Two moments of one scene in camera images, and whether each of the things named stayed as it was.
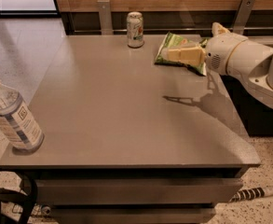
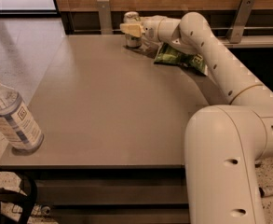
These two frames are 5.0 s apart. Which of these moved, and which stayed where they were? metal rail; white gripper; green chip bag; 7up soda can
Moved: white gripper
Stayed: 7up soda can; green chip bag; metal rail
